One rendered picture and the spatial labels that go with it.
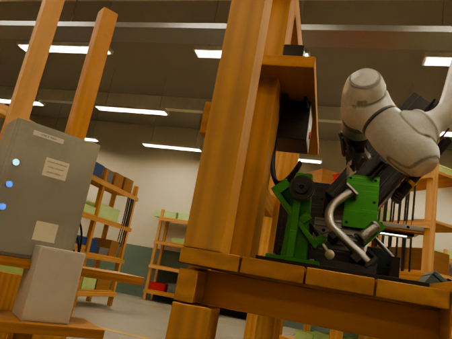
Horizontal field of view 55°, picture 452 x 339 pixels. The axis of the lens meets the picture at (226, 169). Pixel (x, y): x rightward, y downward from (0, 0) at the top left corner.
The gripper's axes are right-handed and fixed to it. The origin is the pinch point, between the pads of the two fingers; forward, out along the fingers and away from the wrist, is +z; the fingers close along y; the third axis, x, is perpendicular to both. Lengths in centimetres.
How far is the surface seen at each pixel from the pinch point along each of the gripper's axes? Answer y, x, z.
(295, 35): 66, -27, 7
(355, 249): -17.4, 11.5, 17.1
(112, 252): 355, 178, 572
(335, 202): -0.4, 5.8, 17.3
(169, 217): 503, 63, 827
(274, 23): 54, -9, -18
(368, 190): -2.2, -8.0, 20.6
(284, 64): 32.9, 1.3, -21.0
